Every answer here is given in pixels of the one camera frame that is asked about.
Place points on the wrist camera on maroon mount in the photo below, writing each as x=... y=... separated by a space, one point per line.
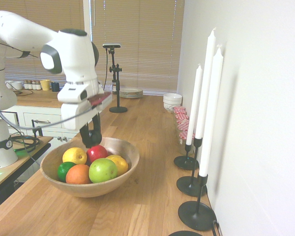
x=100 y=98

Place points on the glass jar red checkered lid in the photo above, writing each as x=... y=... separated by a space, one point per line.
x=180 y=109
x=181 y=116
x=183 y=140
x=182 y=124

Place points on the green lime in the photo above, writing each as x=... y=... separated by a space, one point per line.
x=63 y=172

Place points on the yellow mug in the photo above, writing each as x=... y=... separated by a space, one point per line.
x=45 y=85

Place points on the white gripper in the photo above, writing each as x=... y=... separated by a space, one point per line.
x=73 y=110

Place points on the wide wooden window blind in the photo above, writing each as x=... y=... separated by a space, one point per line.
x=142 y=49

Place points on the black candle holder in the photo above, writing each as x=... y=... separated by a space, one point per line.
x=184 y=163
x=189 y=184
x=195 y=216

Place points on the white mug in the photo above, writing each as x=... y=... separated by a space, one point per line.
x=8 y=84
x=16 y=85

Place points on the green apple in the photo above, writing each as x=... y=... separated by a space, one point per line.
x=102 y=170

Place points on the red apple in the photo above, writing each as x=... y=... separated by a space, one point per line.
x=97 y=152

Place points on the white cabinet wooden top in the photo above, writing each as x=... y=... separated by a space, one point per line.
x=39 y=98

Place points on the narrow wooden window blind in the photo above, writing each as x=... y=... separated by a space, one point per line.
x=39 y=14

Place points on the black round-base camera stand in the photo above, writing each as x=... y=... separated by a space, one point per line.
x=118 y=109

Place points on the dark blue mug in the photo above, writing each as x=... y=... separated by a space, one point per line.
x=55 y=87

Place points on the stereo camera on stand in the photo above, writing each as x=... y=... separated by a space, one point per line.
x=111 y=45

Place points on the white bowl with pattern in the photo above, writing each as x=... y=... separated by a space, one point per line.
x=172 y=107

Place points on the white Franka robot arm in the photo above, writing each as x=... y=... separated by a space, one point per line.
x=73 y=59

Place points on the plain white bowl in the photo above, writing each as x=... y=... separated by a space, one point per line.
x=172 y=97

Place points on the yellow lemon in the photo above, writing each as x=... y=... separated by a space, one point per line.
x=121 y=166
x=113 y=156
x=73 y=155

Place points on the dark purple plum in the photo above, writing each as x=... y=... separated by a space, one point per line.
x=96 y=138

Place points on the tallest white taper candle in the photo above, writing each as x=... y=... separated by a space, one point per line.
x=206 y=86

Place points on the orange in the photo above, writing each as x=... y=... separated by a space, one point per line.
x=77 y=174

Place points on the wooden fruit bowl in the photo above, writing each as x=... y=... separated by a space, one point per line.
x=88 y=190

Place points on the stack of white plates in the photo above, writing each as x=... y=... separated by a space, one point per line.
x=130 y=93

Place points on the row of spice jars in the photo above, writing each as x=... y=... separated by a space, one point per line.
x=32 y=84

